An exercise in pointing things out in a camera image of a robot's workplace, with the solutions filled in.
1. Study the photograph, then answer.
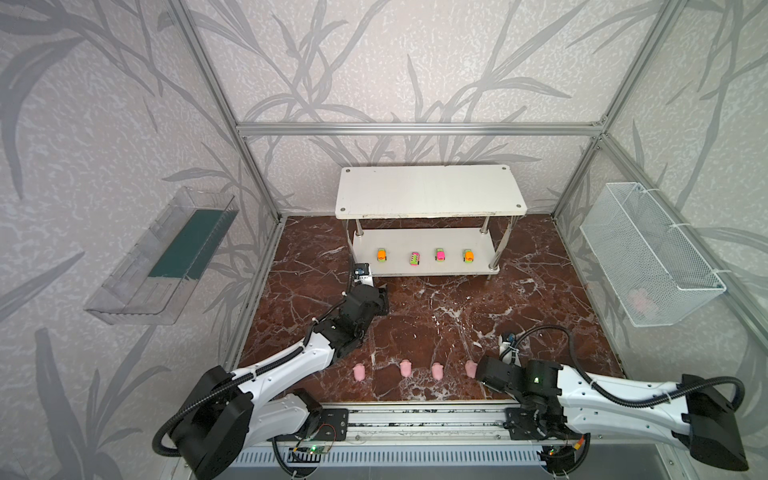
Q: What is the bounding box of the pink toy pig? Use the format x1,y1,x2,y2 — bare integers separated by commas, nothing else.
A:
353,363,366,382
431,362,444,381
399,359,412,378
465,360,477,379

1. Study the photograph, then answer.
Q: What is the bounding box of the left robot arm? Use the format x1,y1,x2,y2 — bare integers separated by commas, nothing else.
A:
151,284,389,479

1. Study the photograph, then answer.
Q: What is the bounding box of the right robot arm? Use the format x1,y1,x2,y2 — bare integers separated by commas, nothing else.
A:
475,356,749,472

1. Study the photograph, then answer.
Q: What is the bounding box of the white two-tier shelf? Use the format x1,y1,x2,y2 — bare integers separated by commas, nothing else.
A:
335,164,528,277

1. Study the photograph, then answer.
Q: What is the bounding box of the pink toy in basket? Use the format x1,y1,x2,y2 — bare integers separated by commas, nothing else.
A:
628,288,659,318

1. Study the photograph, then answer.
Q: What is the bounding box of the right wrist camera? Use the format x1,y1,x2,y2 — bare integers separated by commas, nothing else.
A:
499,334,518,364

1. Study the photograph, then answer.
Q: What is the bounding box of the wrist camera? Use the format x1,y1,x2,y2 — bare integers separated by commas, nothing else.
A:
351,263,374,287
499,334,518,364

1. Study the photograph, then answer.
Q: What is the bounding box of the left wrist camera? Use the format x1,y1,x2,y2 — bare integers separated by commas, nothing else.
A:
351,263,374,287

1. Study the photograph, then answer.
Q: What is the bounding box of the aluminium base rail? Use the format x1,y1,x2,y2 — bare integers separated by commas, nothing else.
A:
173,400,673,448

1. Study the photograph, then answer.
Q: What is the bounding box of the white wire mesh basket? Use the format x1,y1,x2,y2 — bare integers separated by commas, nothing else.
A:
580,182,727,328

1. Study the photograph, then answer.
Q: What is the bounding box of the clear plastic wall bin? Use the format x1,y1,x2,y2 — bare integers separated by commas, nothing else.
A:
84,187,239,326

